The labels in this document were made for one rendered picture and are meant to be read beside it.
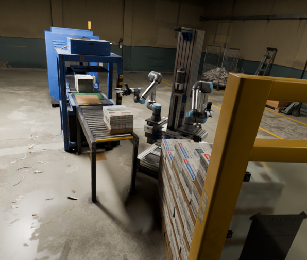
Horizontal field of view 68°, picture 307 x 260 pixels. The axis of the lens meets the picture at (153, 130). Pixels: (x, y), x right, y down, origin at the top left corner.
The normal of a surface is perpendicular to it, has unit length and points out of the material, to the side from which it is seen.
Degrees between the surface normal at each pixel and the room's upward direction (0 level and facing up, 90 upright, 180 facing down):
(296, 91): 90
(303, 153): 90
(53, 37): 90
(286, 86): 90
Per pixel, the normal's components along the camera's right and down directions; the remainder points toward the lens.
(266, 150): 0.12, 0.40
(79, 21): 0.41, 0.39
